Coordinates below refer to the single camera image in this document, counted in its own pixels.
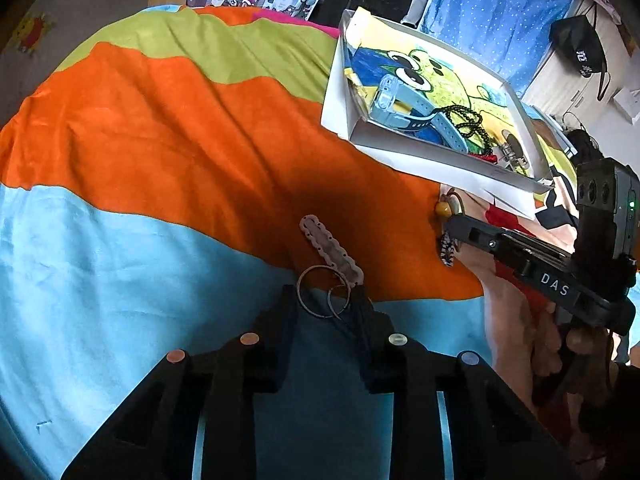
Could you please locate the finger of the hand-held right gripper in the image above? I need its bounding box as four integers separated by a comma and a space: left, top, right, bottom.
442, 211, 507, 259

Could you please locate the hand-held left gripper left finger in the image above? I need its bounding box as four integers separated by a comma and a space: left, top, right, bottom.
62, 285, 301, 480

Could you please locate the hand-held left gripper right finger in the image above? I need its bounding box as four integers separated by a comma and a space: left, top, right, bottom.
347, 286, 572, 480

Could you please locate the large thin metal bangle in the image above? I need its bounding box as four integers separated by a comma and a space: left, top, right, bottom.
297, 265, 347, 319

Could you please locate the yellow bead charm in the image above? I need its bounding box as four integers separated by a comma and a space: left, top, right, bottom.
433, 187, 463, 270

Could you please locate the small thin metal bangle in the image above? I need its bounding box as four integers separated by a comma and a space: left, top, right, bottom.
327, 285, 359, 322

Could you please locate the scalloped hair clip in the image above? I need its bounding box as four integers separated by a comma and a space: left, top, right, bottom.
299, 215, 365, 287

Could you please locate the white shallow box tray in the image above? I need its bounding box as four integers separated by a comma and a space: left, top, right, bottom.
339, 7, 556, 195

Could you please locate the black bead bracelet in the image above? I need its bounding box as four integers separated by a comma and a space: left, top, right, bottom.
442, 105, 495, 156

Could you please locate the light blue wrist watch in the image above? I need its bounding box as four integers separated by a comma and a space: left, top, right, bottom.
367, 74, 471, 153

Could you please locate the person's right hand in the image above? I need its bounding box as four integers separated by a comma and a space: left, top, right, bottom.
481, 266, 615, 402

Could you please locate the white box lid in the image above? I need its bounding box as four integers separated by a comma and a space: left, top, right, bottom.
320, 35, 543, 221

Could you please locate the black jacket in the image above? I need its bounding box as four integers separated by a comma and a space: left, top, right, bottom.
565, 127, 608, 163

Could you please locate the white paper bag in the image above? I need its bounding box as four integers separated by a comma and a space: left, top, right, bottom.
614, 89, 640, 127

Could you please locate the white wardrobe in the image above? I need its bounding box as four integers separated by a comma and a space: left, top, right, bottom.
522, 0, 640, 161

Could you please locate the colourful striped bedspread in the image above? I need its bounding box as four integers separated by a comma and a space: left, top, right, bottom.
0, 4, 581, 480

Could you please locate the black drawstring bag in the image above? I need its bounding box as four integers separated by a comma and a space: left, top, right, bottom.
549, 14, 610, 102

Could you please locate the yellow bear wall poster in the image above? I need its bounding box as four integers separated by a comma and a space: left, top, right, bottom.
5, 12, 57, 56

